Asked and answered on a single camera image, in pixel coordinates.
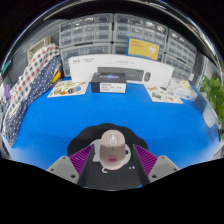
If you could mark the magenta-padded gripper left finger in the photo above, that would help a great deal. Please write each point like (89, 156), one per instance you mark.
(61, 166)

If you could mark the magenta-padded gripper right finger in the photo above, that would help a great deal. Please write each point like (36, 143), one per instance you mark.
(165, 166)

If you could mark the pink computer mouse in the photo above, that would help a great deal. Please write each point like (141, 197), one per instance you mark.
(113, 150)

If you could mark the black mouse pad with eyes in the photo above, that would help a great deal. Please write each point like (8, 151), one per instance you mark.
(110, 180)

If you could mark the colourful printed card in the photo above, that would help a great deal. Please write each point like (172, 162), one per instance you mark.
(68, 89)
(163, 95)

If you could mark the clear plastic box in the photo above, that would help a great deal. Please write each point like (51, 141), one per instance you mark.
(183, 90)

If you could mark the checkered and polka-dot cloth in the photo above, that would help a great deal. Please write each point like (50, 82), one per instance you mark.
(26, 90)

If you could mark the green potted plant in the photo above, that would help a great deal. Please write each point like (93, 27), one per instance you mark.
(215, 96)

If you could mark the yellow and red toy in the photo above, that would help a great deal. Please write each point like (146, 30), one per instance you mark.
(56, 77)

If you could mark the purple bag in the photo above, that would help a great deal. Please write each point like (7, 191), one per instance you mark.
(6, 91)

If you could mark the small black box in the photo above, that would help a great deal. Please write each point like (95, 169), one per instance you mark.
(108, 80)

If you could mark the long white keyboard box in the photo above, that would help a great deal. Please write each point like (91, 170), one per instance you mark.
(83, 66)

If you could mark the yellow and blue box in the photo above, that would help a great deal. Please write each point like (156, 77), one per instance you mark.
(143, 49)

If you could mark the white woven basket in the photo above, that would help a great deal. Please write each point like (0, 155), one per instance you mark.
(35, 48)

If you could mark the grey pegboard wall panel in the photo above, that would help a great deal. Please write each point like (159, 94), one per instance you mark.
(46, 31)

